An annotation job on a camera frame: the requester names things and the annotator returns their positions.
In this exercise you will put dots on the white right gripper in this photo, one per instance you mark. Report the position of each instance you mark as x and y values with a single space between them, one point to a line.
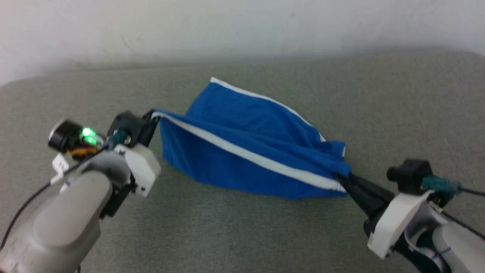
398 223

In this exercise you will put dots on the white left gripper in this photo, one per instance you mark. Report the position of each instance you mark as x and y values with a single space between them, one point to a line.
142 167

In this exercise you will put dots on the blue shorts with white stripes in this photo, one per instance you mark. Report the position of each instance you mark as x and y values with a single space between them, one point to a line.
246 140

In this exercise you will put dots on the black left cylindrical motor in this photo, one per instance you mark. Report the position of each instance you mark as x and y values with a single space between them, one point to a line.
70 136

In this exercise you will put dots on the grey fabric sofa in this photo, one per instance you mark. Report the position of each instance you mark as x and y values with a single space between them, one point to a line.
265 235

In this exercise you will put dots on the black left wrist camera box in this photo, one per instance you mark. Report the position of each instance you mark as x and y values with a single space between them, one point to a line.
125 127

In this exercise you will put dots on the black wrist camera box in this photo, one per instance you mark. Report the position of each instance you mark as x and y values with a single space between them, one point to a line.
125 127
415 176

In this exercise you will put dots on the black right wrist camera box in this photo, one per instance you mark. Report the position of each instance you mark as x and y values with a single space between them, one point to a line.
415 176

